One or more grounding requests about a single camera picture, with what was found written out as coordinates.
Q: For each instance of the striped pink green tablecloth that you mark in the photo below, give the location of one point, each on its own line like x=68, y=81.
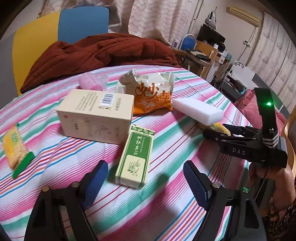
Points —
x=164, y=209

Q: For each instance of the floral white curtain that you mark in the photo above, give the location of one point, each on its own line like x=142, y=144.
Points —
x=268, y=50

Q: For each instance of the pink hair roller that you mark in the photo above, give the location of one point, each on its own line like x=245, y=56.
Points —
x=93, y=81

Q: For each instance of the blue folding chair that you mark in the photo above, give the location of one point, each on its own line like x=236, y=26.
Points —
x=188, y=42

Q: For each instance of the wooden chair grey seat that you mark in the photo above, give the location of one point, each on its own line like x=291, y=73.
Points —
x=290, y=150

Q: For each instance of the person's right hand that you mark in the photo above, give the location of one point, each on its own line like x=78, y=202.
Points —
x=284, y=192

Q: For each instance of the yellow cracker packet green end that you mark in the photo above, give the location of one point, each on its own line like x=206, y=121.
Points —
x=16, y=152

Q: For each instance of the wall air conditioner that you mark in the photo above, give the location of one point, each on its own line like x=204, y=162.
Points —
x=243, y=15

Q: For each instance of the cream tall medicine box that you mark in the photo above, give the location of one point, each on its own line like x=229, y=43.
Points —
x=96, y=115

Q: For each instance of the wooden desk with clutter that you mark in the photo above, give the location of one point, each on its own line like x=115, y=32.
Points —
x=208, y=56

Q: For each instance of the orange white snack bag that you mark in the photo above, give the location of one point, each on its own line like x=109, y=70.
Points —
x=151, y=91

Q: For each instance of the grey yellow blue chair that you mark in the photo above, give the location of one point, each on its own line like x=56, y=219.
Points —
x=21, y=49

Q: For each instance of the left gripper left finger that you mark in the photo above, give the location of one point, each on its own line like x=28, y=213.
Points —
x=45, y=222

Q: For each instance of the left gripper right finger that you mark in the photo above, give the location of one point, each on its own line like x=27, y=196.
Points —
x=245, y=221

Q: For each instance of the dark red quilted jacket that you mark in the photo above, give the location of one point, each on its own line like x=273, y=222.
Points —
x=62, y=59

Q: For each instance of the green white small box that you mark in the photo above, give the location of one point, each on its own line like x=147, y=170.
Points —
x=134, y=163

